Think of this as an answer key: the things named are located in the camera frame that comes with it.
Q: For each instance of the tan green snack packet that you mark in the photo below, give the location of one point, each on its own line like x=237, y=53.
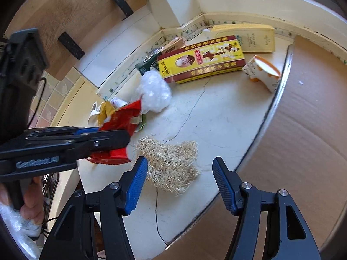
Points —
x=146, y=63

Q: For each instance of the red yellow carton box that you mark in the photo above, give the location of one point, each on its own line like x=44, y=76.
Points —
x=206, y=59

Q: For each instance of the white orange paper cup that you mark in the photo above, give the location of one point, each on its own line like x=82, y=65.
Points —
x=260, y=71

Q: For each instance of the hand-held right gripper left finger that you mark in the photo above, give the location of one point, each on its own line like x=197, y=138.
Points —
x=135, y=187

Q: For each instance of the red snack wrapper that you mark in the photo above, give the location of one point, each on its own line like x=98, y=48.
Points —
x=119, y=119

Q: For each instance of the white paper scrap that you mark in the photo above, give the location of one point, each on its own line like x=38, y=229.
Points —
x=93, y=113

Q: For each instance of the person's left hand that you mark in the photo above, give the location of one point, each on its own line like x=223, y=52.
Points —
x=32, y=195

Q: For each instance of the clear plastic wrap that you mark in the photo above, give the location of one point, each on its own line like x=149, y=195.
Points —
x=154, y=89

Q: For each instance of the pale yellow flat box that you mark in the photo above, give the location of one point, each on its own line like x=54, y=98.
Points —
x=257, y=40

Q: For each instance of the light wooden wall cupboard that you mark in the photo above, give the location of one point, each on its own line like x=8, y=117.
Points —
x=81, y=10

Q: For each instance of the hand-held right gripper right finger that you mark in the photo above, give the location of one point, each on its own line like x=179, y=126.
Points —
x=223, y=184

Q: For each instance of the pale green wrapper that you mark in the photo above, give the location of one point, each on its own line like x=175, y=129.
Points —
x=141, y=123

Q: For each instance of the brown cardboard sheet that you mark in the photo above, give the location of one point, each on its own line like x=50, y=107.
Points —
x=298, y=127

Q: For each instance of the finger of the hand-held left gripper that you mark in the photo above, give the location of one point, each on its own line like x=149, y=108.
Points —
x=108, y=140
x=86, y=130

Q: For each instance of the yellow snack wrapper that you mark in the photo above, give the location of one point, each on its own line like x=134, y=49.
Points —
x=104, y=112

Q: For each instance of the tan loofah scrubber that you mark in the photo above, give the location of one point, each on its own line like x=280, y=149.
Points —
x=168, y=162

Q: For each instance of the white plastic bag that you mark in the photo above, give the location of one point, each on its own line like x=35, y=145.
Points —
x=16, y=227

